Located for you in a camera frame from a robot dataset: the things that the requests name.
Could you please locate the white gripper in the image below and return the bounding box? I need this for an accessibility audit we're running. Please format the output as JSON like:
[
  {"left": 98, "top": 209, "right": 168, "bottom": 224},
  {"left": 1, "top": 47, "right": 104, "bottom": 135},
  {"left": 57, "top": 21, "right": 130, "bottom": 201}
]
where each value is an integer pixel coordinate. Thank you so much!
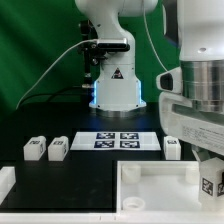
[{"left": 159, "top": 92, "right": 224, "bottom": 156}]

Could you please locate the white square tabletop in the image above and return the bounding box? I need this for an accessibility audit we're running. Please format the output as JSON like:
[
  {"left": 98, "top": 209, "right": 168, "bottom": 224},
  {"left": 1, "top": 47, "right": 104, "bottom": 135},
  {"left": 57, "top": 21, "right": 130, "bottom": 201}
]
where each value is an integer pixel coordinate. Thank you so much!
[{"left": 116, "top": 161, "right": 224, "bottom": 215}]

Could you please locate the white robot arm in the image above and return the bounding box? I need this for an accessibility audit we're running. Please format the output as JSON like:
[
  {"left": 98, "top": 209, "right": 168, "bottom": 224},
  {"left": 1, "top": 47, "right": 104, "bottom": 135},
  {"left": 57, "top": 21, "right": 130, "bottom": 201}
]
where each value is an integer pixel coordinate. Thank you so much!
[{"left": 75, "top": 0, "right": 224, "bottom": 155}]

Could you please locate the white base tag plate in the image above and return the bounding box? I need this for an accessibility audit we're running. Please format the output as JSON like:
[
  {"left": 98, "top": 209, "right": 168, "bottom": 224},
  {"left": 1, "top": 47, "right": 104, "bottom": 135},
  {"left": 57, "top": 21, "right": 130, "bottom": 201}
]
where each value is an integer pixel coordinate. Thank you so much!
[{"left": 71, "top": 131, "right": 161, "bottom": 151}]

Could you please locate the white L-shaped obstacle fence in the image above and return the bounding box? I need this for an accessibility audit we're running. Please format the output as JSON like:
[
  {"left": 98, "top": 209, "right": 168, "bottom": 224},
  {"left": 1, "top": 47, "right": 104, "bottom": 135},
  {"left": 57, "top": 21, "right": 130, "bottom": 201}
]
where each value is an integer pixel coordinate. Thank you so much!
[{"left": 0, "top": 165, "right": 224, "bottom": 224}]

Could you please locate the black camera on mount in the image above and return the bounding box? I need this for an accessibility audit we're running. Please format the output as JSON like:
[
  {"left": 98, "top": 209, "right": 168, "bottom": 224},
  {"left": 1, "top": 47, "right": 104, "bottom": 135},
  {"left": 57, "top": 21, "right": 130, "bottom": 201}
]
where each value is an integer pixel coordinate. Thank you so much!
[{"left": 96, "top": 38, "right": 130, "bottom": 52}]

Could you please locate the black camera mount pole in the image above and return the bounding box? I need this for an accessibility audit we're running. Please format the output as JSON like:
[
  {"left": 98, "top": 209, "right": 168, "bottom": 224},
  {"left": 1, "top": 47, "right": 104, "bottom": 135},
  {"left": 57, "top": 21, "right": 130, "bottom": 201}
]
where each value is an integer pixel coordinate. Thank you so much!
[{"left": 79, "top": 20, "right": 97, "bottom": 89}]

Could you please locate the white cable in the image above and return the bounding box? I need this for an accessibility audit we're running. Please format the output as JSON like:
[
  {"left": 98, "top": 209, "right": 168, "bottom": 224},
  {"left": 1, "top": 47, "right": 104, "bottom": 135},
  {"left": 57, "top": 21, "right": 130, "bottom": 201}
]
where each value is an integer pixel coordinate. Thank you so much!
[{"left": 15, "top": 39, "right": 98, "bottom": 110}]

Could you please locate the black cable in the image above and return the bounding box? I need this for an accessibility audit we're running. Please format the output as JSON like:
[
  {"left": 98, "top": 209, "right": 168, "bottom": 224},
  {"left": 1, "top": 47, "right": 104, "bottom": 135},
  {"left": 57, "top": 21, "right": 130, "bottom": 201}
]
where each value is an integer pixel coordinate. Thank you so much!
[{"left": 19, "top": 87, "right": 93, "bottom": 108}]

